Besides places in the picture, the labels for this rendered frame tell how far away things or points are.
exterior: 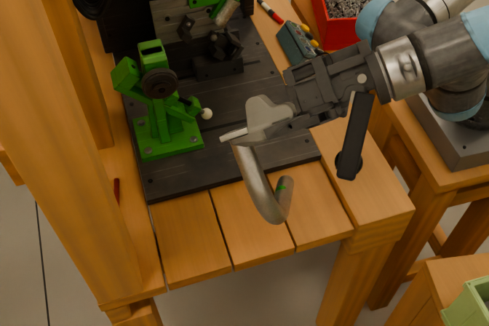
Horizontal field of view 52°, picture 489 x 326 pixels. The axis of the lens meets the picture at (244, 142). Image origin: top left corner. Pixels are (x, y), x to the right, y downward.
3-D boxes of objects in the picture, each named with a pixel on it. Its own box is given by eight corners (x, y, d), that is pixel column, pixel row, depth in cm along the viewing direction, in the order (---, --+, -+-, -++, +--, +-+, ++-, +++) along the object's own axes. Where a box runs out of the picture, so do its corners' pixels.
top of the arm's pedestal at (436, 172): (479, 81, 147) (484, 71, 144) (548, 167, 128) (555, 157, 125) (378, 102, 142) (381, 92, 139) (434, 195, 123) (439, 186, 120)
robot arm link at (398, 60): (420, 90, 67) (431, 92, 59) (386, 102, 68) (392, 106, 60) (402, 37, 67) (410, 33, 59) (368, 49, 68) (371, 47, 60)
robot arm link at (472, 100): (439, 57, 79) (438, 16, 70) (497, 101, 74) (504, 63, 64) (401, 89, 79) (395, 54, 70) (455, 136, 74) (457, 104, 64)
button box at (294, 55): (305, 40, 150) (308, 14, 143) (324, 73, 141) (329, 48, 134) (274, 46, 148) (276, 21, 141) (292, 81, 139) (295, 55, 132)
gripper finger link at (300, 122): (263, 126, 67) (324, 103, 67) (268, 138, 68) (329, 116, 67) (262, 128, 63) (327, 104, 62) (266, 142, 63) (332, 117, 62)
